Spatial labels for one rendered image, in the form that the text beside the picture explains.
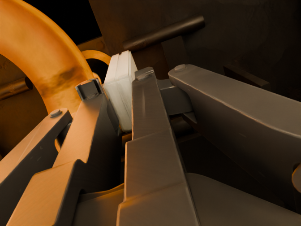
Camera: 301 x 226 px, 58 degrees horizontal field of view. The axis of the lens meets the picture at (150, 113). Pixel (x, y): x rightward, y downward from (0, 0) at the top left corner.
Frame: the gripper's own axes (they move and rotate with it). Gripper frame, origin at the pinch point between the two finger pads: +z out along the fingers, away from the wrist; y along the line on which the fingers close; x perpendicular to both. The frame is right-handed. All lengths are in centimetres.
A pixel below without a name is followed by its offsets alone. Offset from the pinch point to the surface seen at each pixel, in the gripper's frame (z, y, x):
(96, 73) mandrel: 9.0, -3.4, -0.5
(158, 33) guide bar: 6.6, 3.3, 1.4
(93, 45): 11.3, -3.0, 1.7
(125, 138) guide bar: -1.8, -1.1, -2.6
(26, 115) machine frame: 7.7, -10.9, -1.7
